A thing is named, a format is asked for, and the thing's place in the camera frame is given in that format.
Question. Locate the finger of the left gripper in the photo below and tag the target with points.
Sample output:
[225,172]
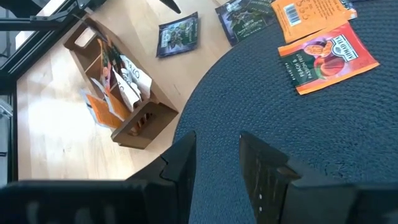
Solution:
[172,5]

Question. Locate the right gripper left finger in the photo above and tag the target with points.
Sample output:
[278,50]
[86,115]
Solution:
[124,202]

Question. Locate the plain orange tea packet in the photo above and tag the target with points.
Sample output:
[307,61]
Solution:
[314,21]

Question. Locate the dark round woven mat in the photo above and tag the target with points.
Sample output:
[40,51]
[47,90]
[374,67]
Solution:
[311,124]

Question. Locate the red peach tea packet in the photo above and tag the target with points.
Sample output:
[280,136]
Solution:
[326,59]
[105,67]

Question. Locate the wooden tea organiser box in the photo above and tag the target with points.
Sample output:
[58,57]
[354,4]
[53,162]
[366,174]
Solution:
[146,124]

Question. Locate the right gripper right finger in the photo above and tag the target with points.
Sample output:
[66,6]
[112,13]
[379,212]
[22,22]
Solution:
[311,205]

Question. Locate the dark green tea packet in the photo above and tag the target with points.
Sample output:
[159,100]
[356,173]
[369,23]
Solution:
[242,25]
[116,57]
[349,3]
[178,35]

